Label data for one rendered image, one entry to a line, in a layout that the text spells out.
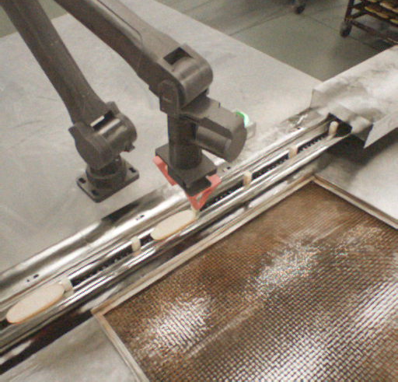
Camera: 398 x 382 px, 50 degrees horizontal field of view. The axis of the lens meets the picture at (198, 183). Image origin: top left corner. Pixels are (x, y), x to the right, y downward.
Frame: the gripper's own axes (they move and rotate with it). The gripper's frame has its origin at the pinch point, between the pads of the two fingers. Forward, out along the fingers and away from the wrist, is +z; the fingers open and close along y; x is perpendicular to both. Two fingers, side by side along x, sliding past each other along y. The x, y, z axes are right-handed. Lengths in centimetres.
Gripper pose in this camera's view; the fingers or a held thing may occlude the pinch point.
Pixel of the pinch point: (186, 193)
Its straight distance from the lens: 80.1
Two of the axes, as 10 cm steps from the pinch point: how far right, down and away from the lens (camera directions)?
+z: -0.1, 6.8, 7.3
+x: -8.0, 4.3, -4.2
